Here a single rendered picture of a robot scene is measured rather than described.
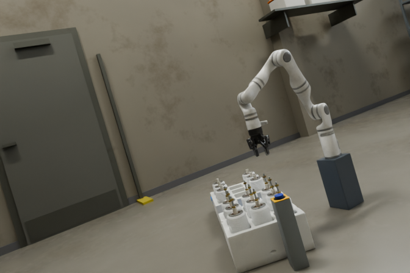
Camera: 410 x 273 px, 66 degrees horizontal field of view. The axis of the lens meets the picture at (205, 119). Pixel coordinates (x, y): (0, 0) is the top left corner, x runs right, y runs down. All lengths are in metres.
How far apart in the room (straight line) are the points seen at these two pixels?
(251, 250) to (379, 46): 5.96
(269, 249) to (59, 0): 3.55
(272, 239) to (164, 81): 2.93
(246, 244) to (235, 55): 3.51
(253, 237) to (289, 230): 0.20
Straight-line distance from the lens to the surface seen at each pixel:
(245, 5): 5.16
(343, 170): 2.02
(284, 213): 1.46
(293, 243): 1.51
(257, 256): 1.64
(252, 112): 1.67
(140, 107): 4.00
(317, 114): 1.98
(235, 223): 1.60
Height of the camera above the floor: 0.76
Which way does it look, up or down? 1 degrees down
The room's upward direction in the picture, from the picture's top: 17 degrees counter-clockwise
